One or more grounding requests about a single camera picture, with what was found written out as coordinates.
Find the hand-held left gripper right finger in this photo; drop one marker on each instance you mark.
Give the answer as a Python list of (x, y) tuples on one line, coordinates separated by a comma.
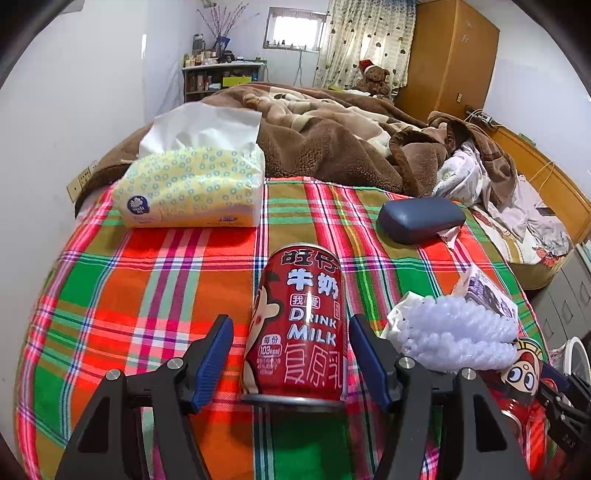
[(371, 364)]

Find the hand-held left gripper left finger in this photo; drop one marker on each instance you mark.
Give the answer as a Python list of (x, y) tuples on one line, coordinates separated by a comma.
[(214, 364)]

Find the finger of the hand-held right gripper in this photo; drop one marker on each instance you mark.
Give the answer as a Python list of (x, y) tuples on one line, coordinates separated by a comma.
[(561, 408), (556, 374)]

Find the red cartoon snack packet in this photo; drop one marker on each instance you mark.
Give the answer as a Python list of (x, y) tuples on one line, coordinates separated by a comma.
[(521, 374)]

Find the white trash bin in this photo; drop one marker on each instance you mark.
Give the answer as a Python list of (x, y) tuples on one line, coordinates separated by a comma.
[(577, 342)]

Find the red milk can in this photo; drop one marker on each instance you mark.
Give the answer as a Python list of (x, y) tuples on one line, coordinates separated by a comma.
[(295, 332)]

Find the purple printed small carton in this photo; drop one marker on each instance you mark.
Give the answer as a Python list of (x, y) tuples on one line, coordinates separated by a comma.
[(489, 290)]

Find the grey nightstand with drawers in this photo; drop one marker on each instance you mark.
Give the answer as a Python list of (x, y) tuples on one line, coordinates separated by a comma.
[(568, 295)]

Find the plaid tablecloth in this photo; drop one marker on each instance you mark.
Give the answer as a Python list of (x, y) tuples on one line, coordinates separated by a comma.
[(138, 300)]

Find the teal white small box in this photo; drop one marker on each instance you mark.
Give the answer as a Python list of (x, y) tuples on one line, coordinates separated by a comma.
[(584, 249)]

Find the floral bed sheet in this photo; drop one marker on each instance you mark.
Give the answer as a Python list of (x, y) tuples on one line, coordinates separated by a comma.
[(517, 251)]

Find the crumpled white wrapper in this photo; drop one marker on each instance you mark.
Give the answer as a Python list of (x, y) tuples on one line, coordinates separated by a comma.
[(450, 235)]

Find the blue glasses case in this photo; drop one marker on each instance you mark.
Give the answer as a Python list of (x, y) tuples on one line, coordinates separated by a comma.
[(420, 219)]

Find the small dark flat object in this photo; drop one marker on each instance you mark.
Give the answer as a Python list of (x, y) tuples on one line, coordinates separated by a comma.
[(547, 212)]

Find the pale floral quilt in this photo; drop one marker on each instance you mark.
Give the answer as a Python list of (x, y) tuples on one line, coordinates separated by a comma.
[(521, 207)]

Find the yellow tissue pack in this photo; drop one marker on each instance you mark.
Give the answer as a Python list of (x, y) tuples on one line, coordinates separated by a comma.
[(194, 184)]

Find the wooden bed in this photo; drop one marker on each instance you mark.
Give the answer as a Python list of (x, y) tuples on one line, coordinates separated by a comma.
[(545, 157)]

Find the brown plush blanket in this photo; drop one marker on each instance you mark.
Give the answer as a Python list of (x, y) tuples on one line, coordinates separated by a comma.
[(323, 138)]

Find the white power strip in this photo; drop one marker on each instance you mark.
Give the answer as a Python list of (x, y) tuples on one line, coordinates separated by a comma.
[(480, 116)]

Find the yellow green box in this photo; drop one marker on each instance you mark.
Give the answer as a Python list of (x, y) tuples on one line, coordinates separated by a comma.
[(236, 81)]

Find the brown teddy bear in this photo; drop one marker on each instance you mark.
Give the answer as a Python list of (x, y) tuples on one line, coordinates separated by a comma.
[(374, 81)]

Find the white shelf unit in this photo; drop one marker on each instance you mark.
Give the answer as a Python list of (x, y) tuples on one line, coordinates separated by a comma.
[(207, 81)]

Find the wooden wardrobe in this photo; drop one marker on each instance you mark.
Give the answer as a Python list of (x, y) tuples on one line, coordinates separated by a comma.
[(448, 60)]

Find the patterned curtain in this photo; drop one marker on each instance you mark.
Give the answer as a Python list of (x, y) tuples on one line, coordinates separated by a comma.
[(364, 41)]

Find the vase with dry branches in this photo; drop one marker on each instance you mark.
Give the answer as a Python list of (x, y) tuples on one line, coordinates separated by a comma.
[(221, 27)]

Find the small window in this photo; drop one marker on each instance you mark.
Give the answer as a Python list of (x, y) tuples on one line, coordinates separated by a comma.
[(295, 27)]

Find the beige wall socket panel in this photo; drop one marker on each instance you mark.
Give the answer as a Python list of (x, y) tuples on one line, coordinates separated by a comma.
[(81, 182)]

